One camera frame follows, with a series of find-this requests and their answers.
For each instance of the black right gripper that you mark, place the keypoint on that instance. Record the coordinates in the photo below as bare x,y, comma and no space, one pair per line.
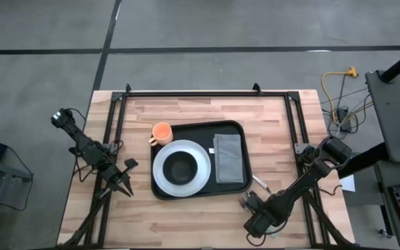
260,217

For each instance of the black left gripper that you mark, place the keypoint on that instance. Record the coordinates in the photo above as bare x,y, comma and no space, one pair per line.
112,173

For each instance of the black bowl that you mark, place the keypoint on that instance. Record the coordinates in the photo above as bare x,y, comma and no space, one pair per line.
180,168

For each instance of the grey cloth napkin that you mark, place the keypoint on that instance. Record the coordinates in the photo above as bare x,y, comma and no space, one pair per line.
228,158

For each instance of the white round plate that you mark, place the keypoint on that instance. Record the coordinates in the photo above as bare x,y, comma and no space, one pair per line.
203,180

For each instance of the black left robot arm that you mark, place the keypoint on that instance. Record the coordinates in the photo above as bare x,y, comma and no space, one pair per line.
83,146

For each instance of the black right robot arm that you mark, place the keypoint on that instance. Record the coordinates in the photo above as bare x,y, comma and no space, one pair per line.
307,180

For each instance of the black plastic serving tray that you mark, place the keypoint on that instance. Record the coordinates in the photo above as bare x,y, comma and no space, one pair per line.
193,132

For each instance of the orange mug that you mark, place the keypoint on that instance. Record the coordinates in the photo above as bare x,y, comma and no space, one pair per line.
162,133

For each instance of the white paper sheet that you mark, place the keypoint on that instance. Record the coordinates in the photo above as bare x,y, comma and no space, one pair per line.
348,184

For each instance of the grey metal stand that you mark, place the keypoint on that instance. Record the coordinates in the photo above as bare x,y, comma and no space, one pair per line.
9,173

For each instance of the small caster wheel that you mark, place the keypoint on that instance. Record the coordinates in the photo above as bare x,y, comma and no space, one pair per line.
383,233

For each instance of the black power adapter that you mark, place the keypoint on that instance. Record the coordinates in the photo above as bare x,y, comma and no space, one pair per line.
342,114

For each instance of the grey side table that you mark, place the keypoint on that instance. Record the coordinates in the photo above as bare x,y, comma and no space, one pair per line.
398,104

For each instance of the black metal table frame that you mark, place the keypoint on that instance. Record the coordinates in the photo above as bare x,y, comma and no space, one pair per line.
203,93

